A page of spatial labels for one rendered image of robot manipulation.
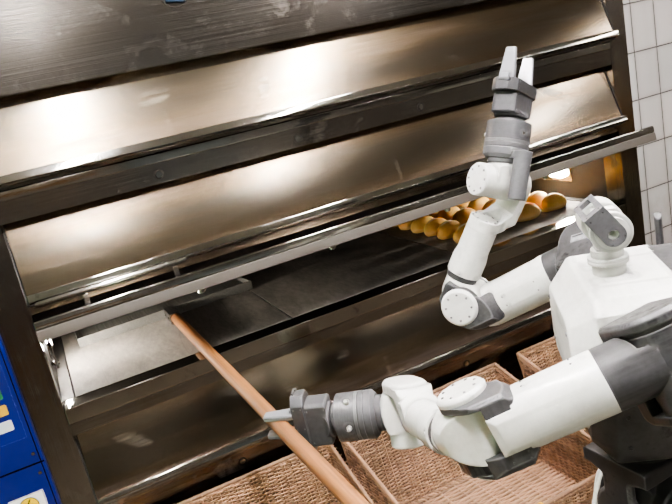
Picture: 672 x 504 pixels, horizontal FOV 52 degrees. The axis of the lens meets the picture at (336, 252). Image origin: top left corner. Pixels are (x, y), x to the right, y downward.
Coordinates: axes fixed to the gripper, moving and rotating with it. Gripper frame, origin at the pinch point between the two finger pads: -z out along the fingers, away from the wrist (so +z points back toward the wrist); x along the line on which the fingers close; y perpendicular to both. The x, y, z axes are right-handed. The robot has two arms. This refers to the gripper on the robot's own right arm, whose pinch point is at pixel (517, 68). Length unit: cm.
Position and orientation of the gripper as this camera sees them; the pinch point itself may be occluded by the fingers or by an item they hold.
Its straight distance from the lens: 145.6
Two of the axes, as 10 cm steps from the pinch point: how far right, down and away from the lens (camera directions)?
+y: -7.7, -1.4, 6.2
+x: -6.2, -0.5, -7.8
